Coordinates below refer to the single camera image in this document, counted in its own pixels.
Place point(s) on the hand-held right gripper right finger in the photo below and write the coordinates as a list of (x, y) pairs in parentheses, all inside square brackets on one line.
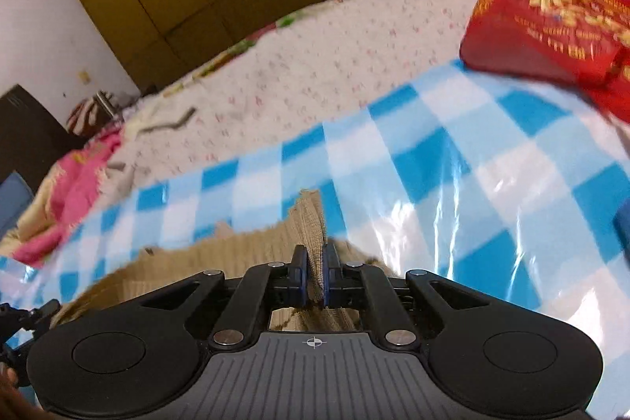
[(329, 273)]

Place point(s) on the red striped cloth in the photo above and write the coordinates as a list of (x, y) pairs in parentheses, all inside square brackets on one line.
[(83, 117)]

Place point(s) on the blue pillow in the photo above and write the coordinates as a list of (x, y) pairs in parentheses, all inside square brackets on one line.
[(12, 201)]

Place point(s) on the white floral bed sheet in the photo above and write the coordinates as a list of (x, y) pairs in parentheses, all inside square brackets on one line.
[(344, 56)]

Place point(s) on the blue knit sweater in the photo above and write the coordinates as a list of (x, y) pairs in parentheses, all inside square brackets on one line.
[(623, 233)]

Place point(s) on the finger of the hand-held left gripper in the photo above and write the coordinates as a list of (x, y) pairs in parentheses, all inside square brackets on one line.
[(42, 314)]

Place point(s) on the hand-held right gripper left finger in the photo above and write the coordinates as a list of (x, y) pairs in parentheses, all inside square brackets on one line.
[(301, 273)]

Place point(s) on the pink floral blanket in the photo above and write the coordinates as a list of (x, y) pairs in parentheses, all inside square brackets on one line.
[(74, 188)]

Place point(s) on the beige crumpled cloth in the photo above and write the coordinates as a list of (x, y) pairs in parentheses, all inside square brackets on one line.
[(170, 122)]

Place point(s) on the dark wooden headboard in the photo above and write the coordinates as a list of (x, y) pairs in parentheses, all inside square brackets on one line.
[(29, 129)]

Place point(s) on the red plastic bag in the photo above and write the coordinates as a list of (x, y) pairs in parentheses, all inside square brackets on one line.
[(531, 21)]

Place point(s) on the blue checkered plastic sheet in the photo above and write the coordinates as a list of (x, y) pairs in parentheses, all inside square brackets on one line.
[(443, 164)]

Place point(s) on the beige striped knit sweater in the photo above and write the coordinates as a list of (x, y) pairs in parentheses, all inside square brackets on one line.
[(236, 248)]

